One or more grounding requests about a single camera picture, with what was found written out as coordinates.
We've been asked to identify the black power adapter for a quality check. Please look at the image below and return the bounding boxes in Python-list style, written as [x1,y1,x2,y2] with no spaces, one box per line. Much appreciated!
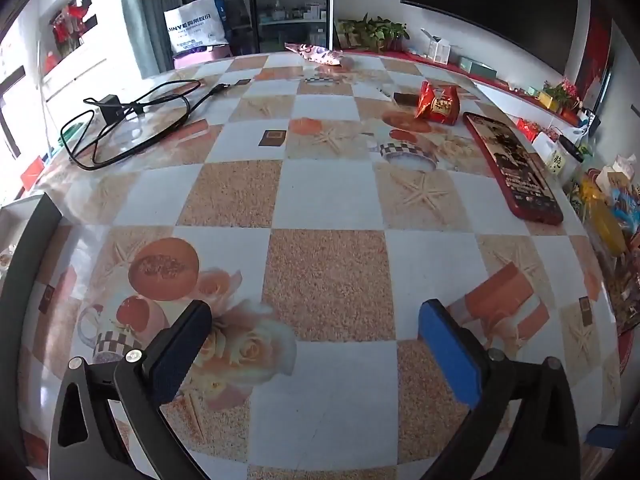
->
[102,94,126,123]

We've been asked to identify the green box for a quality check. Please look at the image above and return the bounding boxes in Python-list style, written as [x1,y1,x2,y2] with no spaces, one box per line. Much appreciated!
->
[459,56,498,78]

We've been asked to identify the black power cable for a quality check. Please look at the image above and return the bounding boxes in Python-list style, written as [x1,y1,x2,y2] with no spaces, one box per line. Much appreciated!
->
[60,79,241,168]

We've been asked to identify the green potted plant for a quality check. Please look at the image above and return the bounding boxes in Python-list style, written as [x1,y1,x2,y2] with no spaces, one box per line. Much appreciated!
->
[336,14,411,53]

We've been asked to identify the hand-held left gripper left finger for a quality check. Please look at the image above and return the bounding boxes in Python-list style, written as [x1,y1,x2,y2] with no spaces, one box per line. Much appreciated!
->
[50,300,213,480]

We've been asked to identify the black television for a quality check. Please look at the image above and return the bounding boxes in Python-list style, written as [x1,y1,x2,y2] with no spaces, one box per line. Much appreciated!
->
[400,0,581,76]

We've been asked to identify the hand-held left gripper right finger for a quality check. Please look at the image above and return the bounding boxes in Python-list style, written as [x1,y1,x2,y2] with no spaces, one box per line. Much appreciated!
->
[417,299,583,480]

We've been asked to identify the pink chair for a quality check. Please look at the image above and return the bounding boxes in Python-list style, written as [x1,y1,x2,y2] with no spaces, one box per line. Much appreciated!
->
[172,45,233,71]

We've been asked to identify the red snack packet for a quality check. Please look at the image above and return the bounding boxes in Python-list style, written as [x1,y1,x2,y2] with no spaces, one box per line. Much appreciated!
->
[426,85,461,126]
[414,81,436,118]

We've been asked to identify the pile of assorted snacks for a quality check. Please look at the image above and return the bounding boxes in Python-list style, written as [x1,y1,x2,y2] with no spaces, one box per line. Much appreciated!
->
[567,155,640,336]

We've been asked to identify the teal curtain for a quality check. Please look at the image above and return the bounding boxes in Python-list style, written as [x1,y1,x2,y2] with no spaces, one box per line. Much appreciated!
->
[117,0,173,78]

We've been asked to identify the red wall banner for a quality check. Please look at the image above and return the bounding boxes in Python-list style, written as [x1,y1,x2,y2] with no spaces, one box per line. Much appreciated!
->
[582,15,613,111]

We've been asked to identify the white carton box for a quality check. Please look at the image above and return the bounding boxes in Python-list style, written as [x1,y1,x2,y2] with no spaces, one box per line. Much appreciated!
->
[420,29,451,63]

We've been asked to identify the red smartphone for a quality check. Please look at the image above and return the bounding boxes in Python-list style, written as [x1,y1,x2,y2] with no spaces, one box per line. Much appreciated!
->
[462,111,565,225]

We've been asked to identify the pink patterned snack packet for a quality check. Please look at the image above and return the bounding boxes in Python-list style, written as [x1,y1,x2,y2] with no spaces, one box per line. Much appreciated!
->
[284,42,346,67]

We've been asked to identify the white printed box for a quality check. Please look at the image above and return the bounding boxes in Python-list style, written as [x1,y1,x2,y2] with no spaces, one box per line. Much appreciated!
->
[532,132,568,178]

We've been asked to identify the red hanging decoration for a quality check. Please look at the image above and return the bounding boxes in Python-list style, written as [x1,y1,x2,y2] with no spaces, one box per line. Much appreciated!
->
[50,2,93,53]

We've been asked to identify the white shopping bag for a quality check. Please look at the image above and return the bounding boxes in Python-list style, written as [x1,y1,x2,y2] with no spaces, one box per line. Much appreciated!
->
[164,0,231,56]

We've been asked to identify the glass door cabinet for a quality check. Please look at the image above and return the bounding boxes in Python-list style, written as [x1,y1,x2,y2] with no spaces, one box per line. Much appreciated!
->
[177,0,333,53]

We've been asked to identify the potted red flowers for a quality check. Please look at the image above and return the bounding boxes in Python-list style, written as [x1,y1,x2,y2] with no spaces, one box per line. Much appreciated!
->
[542,79,581,111]

